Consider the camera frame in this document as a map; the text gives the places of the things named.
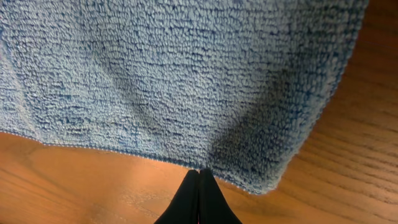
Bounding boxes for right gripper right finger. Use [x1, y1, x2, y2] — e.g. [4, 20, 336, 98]
[198, 169, 242, 224]

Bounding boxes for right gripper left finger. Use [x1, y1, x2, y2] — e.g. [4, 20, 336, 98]
[155, 170, 199, 224]

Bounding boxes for blue microfiber cloth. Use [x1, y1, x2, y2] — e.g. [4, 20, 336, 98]
[1, 0, 368, 194]

